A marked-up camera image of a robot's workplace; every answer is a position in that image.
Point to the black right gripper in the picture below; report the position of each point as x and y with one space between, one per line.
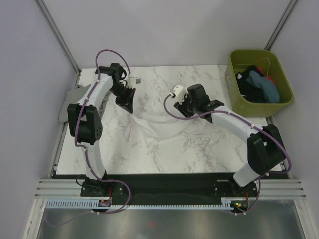
176 105

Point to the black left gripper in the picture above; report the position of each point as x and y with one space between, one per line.
127 102

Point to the white t-shirt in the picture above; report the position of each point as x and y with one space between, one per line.
164 126

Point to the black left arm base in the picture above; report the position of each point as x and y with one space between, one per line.
96 188

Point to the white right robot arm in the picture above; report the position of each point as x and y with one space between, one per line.
265 148

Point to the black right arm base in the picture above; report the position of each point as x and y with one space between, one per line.
223 185

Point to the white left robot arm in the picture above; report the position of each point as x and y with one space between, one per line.
85 123

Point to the grey folded t-shirt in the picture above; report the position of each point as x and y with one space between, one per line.
73 96

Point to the dark clothes pile in bin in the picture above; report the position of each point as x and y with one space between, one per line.
256 87

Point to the olive green plastic bin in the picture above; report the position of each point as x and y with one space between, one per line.
239 61

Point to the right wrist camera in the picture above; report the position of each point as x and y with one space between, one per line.
178 93

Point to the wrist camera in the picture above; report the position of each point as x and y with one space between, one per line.
132 82
178 93

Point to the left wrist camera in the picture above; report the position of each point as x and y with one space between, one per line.
132 82

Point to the white slotted cable duct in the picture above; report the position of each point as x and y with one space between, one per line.
96 204

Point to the aluminium front frame rail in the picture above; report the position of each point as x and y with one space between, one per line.
268 189

